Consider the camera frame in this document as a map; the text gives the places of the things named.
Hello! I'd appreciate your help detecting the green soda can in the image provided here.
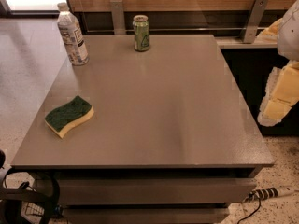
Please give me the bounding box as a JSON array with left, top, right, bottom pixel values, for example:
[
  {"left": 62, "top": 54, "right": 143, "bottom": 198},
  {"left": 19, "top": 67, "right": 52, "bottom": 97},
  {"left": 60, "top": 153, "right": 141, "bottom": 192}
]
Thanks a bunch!
[{"left": 133, "top": 15, "right": 150, "bottom": 52}]

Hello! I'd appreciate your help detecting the right metal bracket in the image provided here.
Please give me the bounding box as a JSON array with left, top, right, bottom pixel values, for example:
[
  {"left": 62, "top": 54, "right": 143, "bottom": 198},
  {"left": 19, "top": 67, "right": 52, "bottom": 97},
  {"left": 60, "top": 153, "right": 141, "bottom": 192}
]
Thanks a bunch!
[{"left": 240, "top": 0, "right": 269, "bottom": 44}]

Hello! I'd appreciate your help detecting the clear plastic water bottle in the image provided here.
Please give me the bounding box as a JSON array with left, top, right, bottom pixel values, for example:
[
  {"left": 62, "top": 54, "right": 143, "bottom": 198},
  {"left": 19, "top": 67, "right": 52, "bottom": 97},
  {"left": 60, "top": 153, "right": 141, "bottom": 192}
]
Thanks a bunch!
[{"left": 57, "top": 2, "right": 89, "bottom": 66}]

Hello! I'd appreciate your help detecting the grey drawer cabinet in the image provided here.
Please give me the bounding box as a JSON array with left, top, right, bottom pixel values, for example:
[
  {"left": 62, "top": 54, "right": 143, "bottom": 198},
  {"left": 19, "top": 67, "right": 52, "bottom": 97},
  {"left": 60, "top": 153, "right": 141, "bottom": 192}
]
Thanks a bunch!
[{"left": 32, "top": 167, "right": 264, "bottom": 224}]

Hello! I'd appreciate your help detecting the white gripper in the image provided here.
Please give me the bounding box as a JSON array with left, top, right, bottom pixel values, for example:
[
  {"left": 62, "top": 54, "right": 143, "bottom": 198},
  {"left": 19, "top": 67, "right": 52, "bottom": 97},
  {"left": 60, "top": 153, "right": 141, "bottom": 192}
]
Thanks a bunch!
[{"left": 256, "top": 0, "right": 299, "bottom": 127}]

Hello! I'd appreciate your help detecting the black chair base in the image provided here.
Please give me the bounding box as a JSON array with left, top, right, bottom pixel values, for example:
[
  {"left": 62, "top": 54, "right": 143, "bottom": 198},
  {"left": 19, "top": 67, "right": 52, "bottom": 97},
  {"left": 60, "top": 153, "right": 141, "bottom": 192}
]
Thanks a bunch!
[{"left": 0, "top": 150, "right": 60, "bottom": 224}]

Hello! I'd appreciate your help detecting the metal bracket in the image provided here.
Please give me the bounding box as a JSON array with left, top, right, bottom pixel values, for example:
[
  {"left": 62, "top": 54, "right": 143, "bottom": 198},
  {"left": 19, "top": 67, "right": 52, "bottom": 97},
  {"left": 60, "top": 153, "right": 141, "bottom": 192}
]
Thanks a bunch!
[
  {"left": 240, "top": 0, "right": 269, "bottom": 44},
  {"left": 110, "top": 0, "right": 126, "bottom": 35}
]

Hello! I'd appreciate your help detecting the black cable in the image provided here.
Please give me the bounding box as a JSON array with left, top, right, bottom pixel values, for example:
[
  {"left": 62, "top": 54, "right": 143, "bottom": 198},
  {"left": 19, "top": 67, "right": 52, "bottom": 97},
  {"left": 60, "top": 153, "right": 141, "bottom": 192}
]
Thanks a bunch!
[{"left": 236, "top": 194, "right": 263, "bottom": 224}]

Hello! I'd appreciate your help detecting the left metal bracket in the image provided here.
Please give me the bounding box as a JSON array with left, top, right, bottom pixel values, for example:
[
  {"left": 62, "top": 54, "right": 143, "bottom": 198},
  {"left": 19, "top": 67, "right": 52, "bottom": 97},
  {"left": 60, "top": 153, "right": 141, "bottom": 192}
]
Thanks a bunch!
[{"left": 110, "top": 0, "right": 126, "bottom": 35}]

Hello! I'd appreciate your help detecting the white power strip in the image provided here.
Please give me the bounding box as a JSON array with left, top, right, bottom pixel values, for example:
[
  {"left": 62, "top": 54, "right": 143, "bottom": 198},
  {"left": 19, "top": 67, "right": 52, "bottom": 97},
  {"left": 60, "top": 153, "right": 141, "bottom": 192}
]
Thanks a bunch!
[{"left": 244, "top": 186, "right": 295, "bottom": 203}]

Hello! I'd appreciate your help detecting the green and yellow sponge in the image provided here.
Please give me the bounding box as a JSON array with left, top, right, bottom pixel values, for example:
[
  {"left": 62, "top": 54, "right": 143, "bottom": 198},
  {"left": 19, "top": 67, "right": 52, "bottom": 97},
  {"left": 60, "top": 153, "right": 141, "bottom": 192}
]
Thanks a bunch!
[{"left": 45, "top": 96, "right": 94, "bottom": 138}]

